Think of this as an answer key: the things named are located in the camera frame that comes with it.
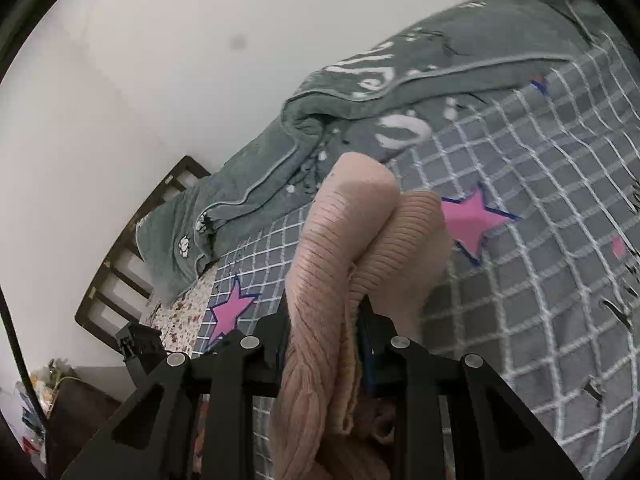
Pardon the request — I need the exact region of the floral bed sheet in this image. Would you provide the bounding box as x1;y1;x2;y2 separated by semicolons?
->
140;263;218;356

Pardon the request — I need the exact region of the dark wooden nightstand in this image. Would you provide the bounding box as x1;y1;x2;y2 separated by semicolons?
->
46;366;134;479

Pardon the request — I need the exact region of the grey checked duvet cover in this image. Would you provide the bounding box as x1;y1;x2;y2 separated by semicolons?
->
192;34;640;480

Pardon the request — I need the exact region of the pink ribbed knit sweater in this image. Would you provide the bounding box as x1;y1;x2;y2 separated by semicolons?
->
269;153;452;479

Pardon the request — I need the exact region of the dark wooden headboard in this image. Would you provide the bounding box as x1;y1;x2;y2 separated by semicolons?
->
75;155;209;351

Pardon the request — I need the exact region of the grey-green fleece blanket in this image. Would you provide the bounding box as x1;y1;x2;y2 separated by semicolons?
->
136;0;615;304

